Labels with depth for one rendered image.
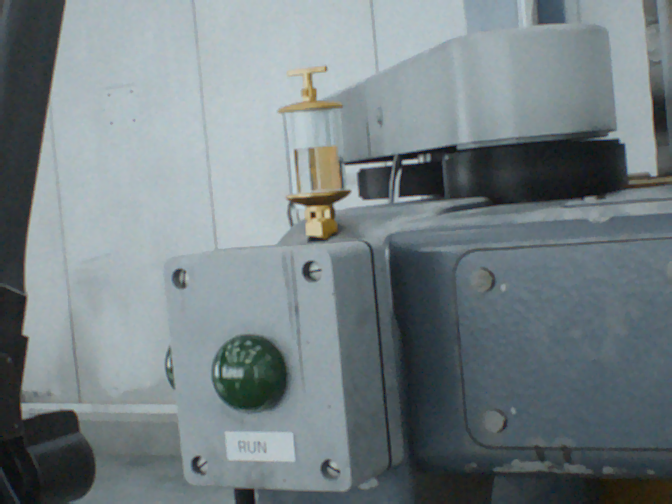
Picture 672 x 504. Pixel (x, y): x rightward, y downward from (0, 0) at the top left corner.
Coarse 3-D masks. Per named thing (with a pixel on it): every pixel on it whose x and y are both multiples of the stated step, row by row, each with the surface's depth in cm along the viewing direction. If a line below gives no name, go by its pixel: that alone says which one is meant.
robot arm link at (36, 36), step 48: (0, 0) 89; (48, 0) 91; (0, 48) 88; (48, 48) 91; (0, 96) 87; (48, 96) 91; (0, 144) 86; (0, 192) 86; (0, 240) 86; (0, 288) 84; (0, 336) 84
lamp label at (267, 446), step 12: (228, 432) 50; (240, 432) 50; (252, 432) 50; (264, 432) 50; (276, 432) 49; (288, 432) 49; (228, 444) 50; (240, 444) 50; (252, 444) 50; (264, 444) 50; (276, 444) 49; (288, 444) 49; (228, 456) 50; (240, 456) 50; (252, 456) 50; (264, 456) 50; (276, 456) 49; (288, 456) 49
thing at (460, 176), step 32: (448, 160) 64; (480, 160) 62; (512, 160) 61; (544, 160) 61; (576, 160) 61; (608, 160) 62; (448, 192) 64; (480, 192) 62; (512, 192) 61; (544, 192) 61; (576, 192) 61
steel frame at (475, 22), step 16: (464, 0) 552; (480, 0) 549; (496, 0) 545; (512, 0) 542; (544, 0) 577; (560, 0) 573; (480, 16) 549; (496, 16) 546; (512, 16) 543; (544, 16) 577; (560, 16) 574
